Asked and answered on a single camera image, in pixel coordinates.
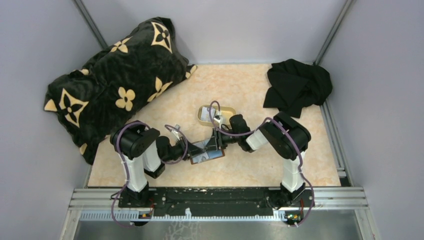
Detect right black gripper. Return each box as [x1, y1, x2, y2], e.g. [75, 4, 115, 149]
[203, 127, 241, 152]

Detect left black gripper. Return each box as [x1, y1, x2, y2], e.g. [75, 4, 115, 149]
[162, 135, 203, 163]

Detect brown leather card holder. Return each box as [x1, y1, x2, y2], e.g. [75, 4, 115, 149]
[190, 139, 225, 165]

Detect silver VIP card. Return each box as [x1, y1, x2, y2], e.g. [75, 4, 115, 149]
[200, 108, 210, 122]

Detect beige oval tray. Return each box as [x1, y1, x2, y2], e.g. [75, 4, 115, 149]
[197, 104, 237, 127]

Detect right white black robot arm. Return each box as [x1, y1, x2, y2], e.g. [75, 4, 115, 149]
[205, 111, 312, 206]

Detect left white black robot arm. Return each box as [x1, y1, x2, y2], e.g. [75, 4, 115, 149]
[110, 120, 206, 207]

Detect black floral plush pillow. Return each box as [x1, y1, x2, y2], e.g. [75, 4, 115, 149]
[44, 17, 197, 165]

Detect crumpled black cloth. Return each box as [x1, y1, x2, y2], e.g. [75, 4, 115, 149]
[263, 59, 333, 118]

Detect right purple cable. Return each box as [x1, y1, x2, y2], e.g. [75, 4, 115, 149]
[207, 100, 316, 227]

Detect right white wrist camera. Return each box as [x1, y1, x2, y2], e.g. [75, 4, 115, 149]
[213, 110, 225, 128]

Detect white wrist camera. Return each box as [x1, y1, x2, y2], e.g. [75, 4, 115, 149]
[172, 124, 181, 134]
[213, 110, 225, 128]

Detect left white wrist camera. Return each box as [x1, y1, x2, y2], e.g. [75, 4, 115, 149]
[172, 124, 181, 134]

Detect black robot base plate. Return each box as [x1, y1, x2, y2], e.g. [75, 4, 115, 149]
[118, 187, 312, 217]

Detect white toothed cable rail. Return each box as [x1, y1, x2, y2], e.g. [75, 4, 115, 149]
[79, 208, 287, 222]

